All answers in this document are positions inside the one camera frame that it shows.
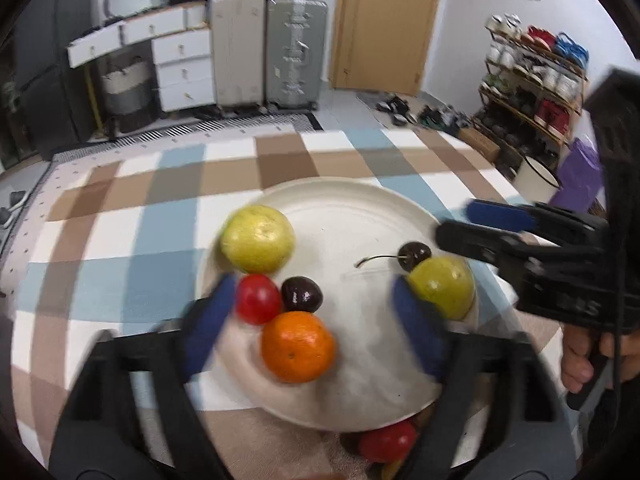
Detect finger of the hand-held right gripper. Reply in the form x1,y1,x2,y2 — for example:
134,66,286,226
466,198,609,247
435,219,534,267

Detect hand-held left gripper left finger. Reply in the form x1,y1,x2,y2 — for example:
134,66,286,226
47,272,238,480

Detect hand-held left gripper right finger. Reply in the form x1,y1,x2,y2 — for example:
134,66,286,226
390,275,583,480

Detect yellow-green lemon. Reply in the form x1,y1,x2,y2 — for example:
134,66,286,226
406,256,476,321

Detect red tomato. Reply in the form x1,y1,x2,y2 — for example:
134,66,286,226
357,419,418,464
235,274,283,326

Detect dark cherry with stem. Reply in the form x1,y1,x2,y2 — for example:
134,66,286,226
354,241,432,272

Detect pale yellow guava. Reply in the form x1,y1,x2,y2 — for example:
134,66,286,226
219,205,296,276

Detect dark purple plum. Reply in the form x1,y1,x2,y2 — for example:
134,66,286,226
280,276,323,313

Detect cream round plate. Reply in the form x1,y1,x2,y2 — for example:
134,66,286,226
195,176,481,433

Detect person's right hand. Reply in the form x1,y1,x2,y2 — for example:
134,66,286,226
560,325,622,394

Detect white enamel bucket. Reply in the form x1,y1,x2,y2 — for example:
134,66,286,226
512,154,561,206

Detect cardboard box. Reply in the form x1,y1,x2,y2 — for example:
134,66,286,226
457,127,501,161

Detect purple bag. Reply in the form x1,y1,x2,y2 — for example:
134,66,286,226
547,137,606,216

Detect checked tablecloth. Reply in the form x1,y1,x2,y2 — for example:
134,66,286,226
10,127,576,480

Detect wooden shoe rack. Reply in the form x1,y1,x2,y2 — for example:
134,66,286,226
472,12,591,181

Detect shoes on floor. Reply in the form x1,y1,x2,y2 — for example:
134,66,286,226
375,95,471,131

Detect striped floor rug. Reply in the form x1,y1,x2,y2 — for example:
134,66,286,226
92,112,323,151

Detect dotted floor mat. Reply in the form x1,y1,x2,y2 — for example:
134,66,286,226
0,152,96,261

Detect wooden door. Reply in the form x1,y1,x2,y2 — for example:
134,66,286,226
327,0,443,96

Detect pair of grey slippers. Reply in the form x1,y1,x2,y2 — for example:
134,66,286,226
0,191,28,226

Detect woven laundry basket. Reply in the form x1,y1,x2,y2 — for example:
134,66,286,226
100,57,156,131

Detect white drawer dresser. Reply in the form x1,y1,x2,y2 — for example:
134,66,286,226
67,2,216,113

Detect silver suitcase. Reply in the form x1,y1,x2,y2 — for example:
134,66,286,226
265,0,328,111

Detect beige suitcase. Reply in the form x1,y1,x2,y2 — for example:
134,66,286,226
207,0,268,111

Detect dark grey refrigerator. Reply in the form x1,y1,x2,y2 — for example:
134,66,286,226
10,0,101,161

